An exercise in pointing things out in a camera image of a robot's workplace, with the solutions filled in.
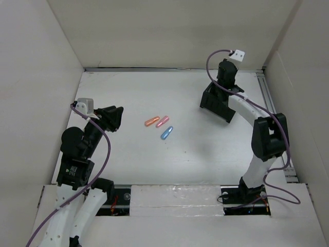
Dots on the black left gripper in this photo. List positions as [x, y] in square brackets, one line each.
[110, 116]

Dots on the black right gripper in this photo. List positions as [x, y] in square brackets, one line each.
[237, 69]

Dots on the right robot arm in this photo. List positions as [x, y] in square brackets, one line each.
[269, 134]

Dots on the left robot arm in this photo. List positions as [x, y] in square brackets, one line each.
[78, 196]

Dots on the black two-compartment organizer box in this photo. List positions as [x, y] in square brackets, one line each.
[215, 100]

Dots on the orange translucent cap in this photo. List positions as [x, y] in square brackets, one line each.
[151, 121]

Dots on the pink translucent cap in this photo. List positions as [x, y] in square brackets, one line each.
[164, 120]

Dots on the blue translucent cap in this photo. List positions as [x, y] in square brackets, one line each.
[166, 133]

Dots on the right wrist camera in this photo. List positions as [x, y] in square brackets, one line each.
[236, 56]

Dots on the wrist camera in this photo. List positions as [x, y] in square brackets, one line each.
[236, 56]
[84, 105]

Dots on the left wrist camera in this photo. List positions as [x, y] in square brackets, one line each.
[84, 105]

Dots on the aluminium rail back edge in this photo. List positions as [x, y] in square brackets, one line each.
[137, 69]

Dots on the aluminium rail right side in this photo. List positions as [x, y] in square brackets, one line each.
[289, 172]

